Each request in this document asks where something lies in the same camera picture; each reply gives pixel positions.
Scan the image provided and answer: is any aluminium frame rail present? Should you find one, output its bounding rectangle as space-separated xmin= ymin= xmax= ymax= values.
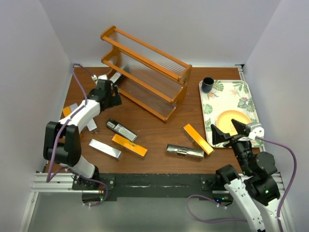
xmin=30 ymin=173 xmax=73 ymax=193

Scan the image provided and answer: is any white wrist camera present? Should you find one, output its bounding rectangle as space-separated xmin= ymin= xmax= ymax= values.
xmin=91 ymin=74 xmax=108 ymax=82
xmin=245 ymin=122 xmax=265 ymax=140

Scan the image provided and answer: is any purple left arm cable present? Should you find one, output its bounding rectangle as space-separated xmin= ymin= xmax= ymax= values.
xmin=46 ymin=63 xmax=109 ymax=207

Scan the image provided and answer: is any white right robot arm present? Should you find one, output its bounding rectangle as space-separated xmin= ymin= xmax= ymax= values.
xmin=211 ymin=119 xmax=282 ymax=232

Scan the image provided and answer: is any grey toothpaste box far left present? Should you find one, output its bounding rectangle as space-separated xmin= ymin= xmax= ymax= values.
xmin=69 ymin=103 xmax=78 ymax=112

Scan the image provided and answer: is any orange toothpaste box far left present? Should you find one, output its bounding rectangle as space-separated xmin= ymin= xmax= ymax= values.
xmin=62 ymin=106 xmax=71 ymax=117

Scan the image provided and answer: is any floral patterned serving tray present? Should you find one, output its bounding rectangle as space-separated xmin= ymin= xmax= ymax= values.
xmin=199 ymin=80 xmax=259 ymax=148

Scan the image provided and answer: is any dark blue cup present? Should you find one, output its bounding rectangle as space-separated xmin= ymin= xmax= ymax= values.
xmin=201 ymin=77 xmax=214 ymax=93

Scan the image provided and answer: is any black toothpaste box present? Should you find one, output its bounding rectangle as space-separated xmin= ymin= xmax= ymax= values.
xmin=105 ymin=118 xmax=137 ymax=142

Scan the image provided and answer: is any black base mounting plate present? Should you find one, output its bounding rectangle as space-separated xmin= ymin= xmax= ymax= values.
xmin=72 ymin=173 xmax=244 ymax=203

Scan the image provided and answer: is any orange toothpaste box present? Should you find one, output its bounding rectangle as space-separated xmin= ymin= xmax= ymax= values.
xmin=112 ymin=134 xmax=148 ymax=159
xmin=62 ymin=106 xmax=71 ymax=117
xmin=183 ymin=124 xmax=214 ymax=155

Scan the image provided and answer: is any yellow round plate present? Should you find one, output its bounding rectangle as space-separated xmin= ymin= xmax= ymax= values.
xmin=216 ymin=110 xmax=251 ymax=135

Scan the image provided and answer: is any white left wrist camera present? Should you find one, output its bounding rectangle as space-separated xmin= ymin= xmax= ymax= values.
xmin=91 ymin=74 xmax=108 ymax=82

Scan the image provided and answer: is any orange toothpaste box right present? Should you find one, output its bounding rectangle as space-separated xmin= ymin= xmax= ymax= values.
xmin=183 ymin=124 xmax=214 ymax=155

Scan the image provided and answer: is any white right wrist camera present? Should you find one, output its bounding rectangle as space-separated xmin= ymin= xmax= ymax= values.
xmin=245 ymin=122 xmax=265 ymax=140

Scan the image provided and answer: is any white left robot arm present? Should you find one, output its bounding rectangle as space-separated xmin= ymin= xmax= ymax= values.
xmin=43 ymin=79 xmax=121 ymax=187

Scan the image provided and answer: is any chrome silver toothpaste box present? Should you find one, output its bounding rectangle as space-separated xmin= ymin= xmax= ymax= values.
xmin=166 ymin=144 xmax=204 ymax=161

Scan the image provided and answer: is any orange toothpaste box centre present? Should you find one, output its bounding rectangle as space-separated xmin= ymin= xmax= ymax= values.
xmin=112 ymin=134 xmax=148 ymax=159

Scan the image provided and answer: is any orange wooden three-tier shelf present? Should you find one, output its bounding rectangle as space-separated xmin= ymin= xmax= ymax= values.
xmin=100 ymin=26 xmax=192 ymax=122

